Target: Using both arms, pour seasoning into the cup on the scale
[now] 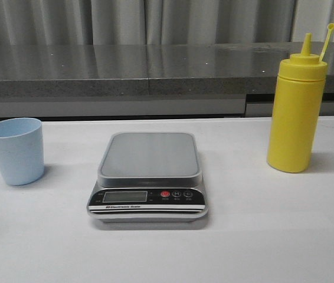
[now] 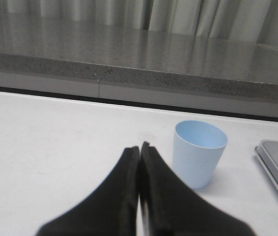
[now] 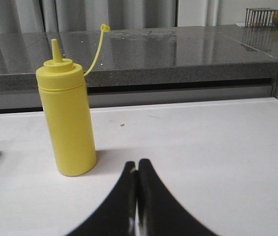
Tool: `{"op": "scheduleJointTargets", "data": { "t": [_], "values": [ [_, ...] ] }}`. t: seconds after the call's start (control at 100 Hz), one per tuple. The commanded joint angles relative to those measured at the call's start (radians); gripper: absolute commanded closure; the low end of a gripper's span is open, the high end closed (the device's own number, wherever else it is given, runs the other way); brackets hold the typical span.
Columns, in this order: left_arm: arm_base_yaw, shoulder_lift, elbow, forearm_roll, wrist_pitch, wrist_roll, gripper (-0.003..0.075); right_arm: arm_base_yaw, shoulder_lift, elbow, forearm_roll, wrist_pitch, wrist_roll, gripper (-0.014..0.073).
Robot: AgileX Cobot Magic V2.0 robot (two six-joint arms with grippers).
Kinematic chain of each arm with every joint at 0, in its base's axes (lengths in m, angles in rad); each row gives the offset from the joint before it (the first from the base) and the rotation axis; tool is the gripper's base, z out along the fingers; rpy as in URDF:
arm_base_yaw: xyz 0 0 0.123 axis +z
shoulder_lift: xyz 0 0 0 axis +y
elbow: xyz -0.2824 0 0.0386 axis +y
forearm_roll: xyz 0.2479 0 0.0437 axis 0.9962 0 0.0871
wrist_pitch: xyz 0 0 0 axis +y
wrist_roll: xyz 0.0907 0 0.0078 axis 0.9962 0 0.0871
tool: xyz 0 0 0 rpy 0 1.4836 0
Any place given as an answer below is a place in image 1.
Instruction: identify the yellow squeeze bottle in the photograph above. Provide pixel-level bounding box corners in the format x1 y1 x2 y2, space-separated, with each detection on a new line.
267 23 334 173

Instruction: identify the light blue plastic cup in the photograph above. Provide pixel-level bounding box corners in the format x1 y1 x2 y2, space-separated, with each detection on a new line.
0 117 44 186

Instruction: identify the electronic kitchen scale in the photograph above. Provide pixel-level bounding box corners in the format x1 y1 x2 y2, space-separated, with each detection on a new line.
87 132 209 229

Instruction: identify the grey stone counter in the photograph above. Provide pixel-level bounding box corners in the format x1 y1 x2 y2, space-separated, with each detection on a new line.
0 41 334 119

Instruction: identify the grey curtain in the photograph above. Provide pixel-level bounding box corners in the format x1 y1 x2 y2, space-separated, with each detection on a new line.
0 1 334 45

